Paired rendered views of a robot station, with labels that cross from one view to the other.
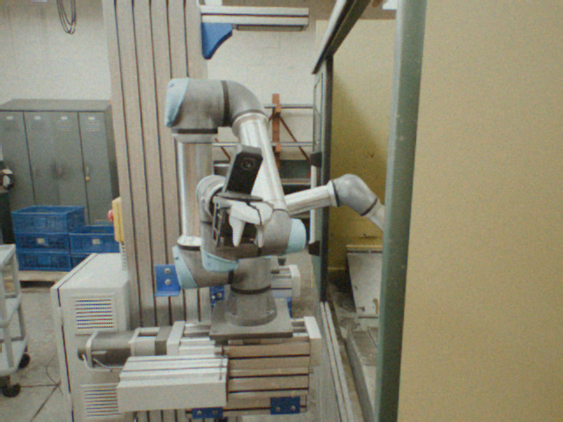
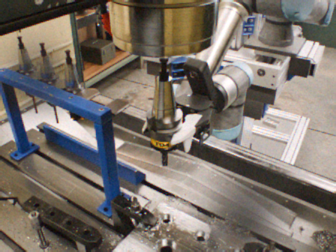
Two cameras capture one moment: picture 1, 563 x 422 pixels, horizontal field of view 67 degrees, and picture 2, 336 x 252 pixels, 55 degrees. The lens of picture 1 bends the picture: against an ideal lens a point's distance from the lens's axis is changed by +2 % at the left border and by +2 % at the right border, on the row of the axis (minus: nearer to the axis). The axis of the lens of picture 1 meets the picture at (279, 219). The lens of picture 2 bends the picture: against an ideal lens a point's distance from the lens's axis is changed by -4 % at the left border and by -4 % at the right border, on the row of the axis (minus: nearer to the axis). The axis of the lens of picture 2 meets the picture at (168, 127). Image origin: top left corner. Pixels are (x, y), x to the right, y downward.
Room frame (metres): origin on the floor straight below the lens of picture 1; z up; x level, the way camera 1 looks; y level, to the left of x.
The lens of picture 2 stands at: (2.01, -1.30, 1.65)
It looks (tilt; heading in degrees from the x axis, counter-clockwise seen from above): 34 degrees down; 123
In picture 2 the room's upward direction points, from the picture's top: straight up
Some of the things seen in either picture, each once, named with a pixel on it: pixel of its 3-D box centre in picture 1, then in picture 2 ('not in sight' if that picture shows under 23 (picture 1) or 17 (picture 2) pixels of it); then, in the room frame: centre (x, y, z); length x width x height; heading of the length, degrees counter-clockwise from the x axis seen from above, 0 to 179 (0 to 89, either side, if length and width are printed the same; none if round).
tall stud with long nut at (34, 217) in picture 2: not in sight; (39, 229); (1.43, -1.03, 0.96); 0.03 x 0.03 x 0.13
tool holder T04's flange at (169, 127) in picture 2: not in sight; (164, 119); (1.73, -0.88, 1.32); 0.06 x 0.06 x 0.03
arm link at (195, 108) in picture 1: (198, 188); not in sight; (1.09, 0.21, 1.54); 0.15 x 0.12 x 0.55; 109
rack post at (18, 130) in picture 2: not in sight; (15, 118); (1.05, -0.80, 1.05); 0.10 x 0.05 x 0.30; 89
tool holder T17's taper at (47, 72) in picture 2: not in sight; (46, 65); (1.22, -0.74, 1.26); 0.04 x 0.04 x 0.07
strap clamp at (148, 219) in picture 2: not in sight; (134, 217); (1.61, -0.86, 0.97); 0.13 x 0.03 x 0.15; 179
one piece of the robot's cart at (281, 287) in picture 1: (250, 281); (272, 59); (1.63, 0.12, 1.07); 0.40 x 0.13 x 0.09; 94
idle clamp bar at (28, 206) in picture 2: not in sight; (62, 226); (1.45, -0.97, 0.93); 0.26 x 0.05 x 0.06; 4
